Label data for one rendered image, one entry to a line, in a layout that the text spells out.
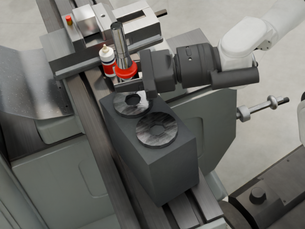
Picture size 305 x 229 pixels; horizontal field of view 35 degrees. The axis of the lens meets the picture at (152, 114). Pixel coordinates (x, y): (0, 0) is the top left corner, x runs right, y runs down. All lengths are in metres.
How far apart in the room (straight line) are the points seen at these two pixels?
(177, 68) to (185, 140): 0.15
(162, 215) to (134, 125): 0.23
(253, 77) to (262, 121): 1.48
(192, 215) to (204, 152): 0.78
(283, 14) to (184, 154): 0.37
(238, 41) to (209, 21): 1.98
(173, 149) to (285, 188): 0.64
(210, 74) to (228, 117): 0.80
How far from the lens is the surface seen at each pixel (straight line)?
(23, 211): 1.73
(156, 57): 1.03
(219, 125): 1.80
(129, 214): 1.16
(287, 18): 1.11
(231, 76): 0.99
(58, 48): 1.46
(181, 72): 0.99
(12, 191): 1.63
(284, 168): 1.62
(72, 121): 1.52
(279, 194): 1.57
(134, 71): 1.00
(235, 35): 1.01
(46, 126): 1.51
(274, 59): 2.75
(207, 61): 0.99
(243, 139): 2.40
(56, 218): 1.91
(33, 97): 1.51
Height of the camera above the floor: 1.95
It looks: 51 degrees down
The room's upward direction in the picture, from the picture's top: 11 degrees counter-clockwise
